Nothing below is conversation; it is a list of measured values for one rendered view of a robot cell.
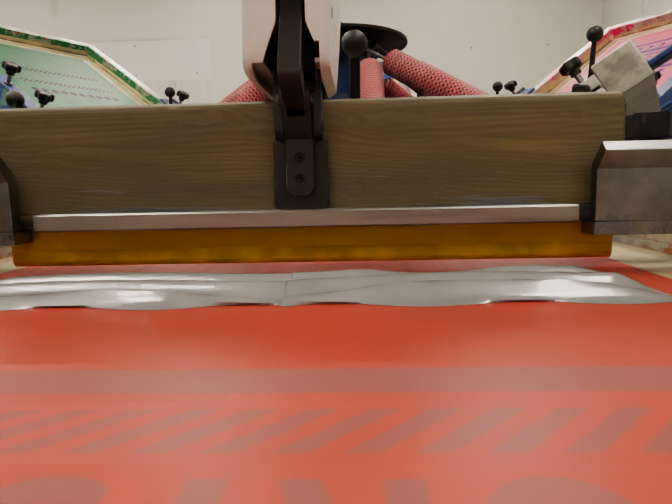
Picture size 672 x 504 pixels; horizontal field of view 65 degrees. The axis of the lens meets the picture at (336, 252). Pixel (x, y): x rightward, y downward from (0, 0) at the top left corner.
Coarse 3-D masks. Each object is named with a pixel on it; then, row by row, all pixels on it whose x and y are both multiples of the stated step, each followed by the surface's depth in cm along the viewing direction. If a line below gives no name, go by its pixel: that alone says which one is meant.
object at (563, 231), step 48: (48, 240) 34; (96, 240) 34; (144, 240) 34; (192, 240) 34; (240, 240) 33; (288, 240) 33; (336, 240) 33; (384, 240) 33; (432, 240) 33; (480, 240) 33; (528, 240) 33; (576, 240) 33
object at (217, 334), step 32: (0, 320) 23; (32, 320) 22; (64, 320) 22; (96, 320) 22; (128, 320) 22; (160, 320) 22; (192, 320) 22; (224, 320) 22; (256, 320) 22; (0, 352) 18; (32, 352) 18; (64, 352) 18; (96, 352) 18; (128, 352) 18; (160, 352) 18; (192, 352) 18; (224, 352) 18
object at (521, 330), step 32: (288, 320) 22; (320, 320) 21; (352, 320) 21; (384, 320) 21; (416, 320) 21; (448, 320) 21; (480, 320) 21; (512, 320) 21; (544, 320) 21; (576, 320) 21; (608, 320) 20; (640, 320) 20; (256, 352) 18; (288, 352) 17; (320, 352) 17; (352, 352) 17; (384, 352) 17; (416, 352) 17; (448, 352) 17; (480, 352) 17; (512, 352) 17; (544, 352) 17; (576, 352) 17; (608, 352) 17; (640, 352) 17
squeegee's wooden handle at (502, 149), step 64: (0, 128) 32; (64, 128) 32; (128, 128) 32; (192, 128) 32; (256, 128) 32; (384, 128) 31; (448, 128) 31; (512, 128) 31; (576, 128) 31; (64, 192) 32; (128, 192) 32; (192, 192) 32; (256, 192) 32; (384, 192) 32; (448, 192) 32; (512, 192) 31; (576, 192) 31
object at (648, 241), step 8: (616, 240) 45; (624, 240) 43; (632, 240) 42; (640, 240) 41; (648, 240) 40; (656, 240) 39; (664, 240) 38; (0, 248) 43; (8, 248) 44; (648, 248) 40; (656, 248) 39; (664, 248) 38; (0, 256) 43; (8, 256) 44
